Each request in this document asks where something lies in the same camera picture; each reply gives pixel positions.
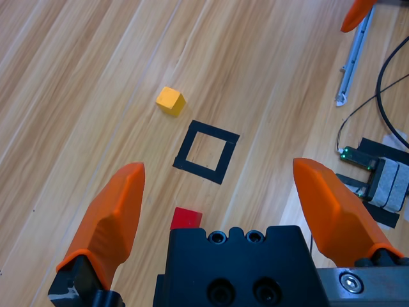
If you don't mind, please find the aluminium rail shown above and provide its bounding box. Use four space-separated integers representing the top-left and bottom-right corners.
335 6 375 108

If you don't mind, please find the grey foam-wrapped hub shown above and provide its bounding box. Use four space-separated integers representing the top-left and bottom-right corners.
364 156 409 214

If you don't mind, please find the white tape piece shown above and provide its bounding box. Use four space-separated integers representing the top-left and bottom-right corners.
382 133 404 148

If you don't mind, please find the red cube block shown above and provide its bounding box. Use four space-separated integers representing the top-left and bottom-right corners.
169 207 203 231

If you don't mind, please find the black tape square outline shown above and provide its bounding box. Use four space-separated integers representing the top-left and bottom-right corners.
173 120 241 186

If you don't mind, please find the black plugged dongle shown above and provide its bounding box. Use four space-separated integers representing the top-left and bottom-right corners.
335 173 373 199

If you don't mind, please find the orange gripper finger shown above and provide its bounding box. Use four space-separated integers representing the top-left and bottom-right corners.
340 0 378 33
47 162 146 307
292 157 409 268

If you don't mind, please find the yellow cube block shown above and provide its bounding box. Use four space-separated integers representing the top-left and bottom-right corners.
155 86 187 118

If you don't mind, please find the green LED circuit board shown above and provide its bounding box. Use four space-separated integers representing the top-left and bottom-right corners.
338 145 380 172

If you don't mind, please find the thin black table cable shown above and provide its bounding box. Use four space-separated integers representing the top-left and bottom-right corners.
336 75 409 153

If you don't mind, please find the black tape patch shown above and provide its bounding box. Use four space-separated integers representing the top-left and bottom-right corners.
364 200 401 229
357 136 409 161

